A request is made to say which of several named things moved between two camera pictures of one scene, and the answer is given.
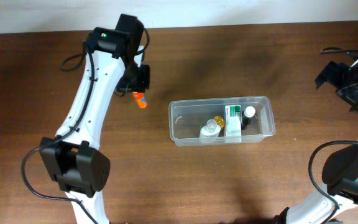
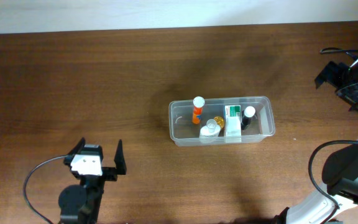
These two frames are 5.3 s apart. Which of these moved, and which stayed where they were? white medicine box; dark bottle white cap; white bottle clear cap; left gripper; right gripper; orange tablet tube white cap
Moved: left gripper; orange tablet tube white cap
Stayed: white medicine box; white bottle clear cap; right gripper; dark bottle white cap
